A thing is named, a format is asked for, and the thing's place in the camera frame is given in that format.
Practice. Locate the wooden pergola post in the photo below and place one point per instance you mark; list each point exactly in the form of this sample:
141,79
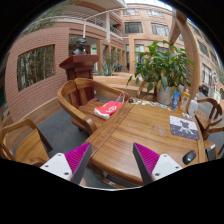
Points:
180,26

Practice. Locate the wooden chair at right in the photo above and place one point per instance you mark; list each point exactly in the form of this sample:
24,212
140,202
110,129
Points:
206,122

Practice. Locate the red wooden pedestal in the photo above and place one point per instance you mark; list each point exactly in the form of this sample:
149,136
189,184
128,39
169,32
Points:
79,66

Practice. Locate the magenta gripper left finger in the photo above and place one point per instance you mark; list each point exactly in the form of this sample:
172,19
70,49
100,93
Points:
70,166

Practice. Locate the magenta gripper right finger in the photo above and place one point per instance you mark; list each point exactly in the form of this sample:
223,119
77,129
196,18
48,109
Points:
153,166

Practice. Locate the white sanitizer bottle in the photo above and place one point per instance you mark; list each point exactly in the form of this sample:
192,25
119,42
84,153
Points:
193,106

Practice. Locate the red and white bag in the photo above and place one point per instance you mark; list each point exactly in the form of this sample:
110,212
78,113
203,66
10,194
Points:
107,109

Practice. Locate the grey patterned mouse pad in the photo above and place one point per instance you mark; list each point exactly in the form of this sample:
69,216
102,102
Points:
184,128

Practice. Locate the dark bust statue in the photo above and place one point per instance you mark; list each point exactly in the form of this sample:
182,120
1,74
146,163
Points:
81,45

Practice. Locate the yellow bottle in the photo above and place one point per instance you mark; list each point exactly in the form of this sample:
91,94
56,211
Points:
184,100

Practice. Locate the blue tube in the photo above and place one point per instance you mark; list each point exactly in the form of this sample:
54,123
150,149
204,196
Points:
175,99

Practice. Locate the wooden armchair behind table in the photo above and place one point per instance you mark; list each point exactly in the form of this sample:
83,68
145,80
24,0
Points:
77,98

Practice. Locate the wooden chair at left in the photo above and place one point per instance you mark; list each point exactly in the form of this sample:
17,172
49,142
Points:
32,150

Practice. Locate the white plant pot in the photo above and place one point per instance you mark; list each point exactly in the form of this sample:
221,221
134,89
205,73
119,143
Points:
164,95

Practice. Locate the green potted plant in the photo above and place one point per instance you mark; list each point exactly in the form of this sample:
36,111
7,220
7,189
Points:
163,69

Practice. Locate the black computer mouse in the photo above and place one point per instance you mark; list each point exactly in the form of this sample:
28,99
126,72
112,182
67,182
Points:
189,157

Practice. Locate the wooden chair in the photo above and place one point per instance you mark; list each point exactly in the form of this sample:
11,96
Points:
32,150
206,122

